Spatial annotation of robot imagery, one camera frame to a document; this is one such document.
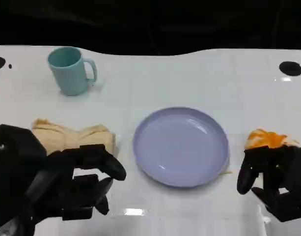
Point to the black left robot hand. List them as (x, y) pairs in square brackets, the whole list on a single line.
[(66, 177)]

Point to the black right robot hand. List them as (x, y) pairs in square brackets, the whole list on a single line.
[(282, 177)]

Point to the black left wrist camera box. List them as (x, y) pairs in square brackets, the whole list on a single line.
[(15, 145)]

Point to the lilac plate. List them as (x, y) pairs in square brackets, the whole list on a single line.
[(181, 147)]

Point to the pale green mug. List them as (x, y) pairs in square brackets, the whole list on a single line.
[(69, 73)]

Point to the beige towel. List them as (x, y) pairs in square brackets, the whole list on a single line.
[(66, 137)]

